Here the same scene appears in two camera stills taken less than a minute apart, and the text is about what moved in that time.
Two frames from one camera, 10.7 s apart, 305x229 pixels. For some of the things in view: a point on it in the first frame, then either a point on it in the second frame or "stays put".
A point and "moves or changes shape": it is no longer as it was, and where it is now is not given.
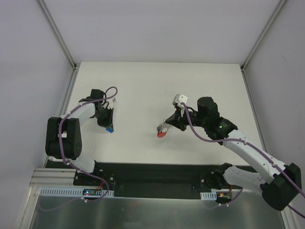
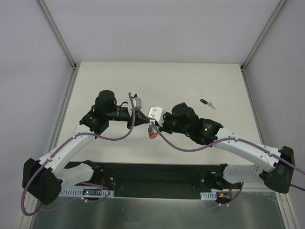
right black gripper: (180, 121) to (164, 122)
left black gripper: (109, 118) to (131, 118)
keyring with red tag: (162, 129) moves or changes shape
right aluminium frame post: (262, 35) stays put
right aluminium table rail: (249, 95) stays put
